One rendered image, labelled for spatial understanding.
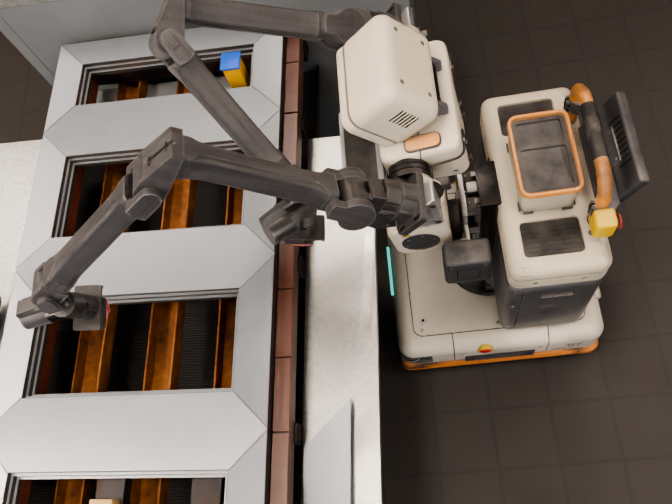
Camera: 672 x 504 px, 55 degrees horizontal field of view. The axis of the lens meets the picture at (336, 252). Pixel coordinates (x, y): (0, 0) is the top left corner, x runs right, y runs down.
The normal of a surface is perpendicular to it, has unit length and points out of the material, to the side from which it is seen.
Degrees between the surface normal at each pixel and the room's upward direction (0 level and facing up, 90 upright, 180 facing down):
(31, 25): 90
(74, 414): 0
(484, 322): 0
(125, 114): 0
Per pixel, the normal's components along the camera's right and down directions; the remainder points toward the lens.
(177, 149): 0.47, -0.59
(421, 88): 0.61, -0.35
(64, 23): 0.00, 0.92
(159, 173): 0.17, 0.78
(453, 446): -0.18, -0.38
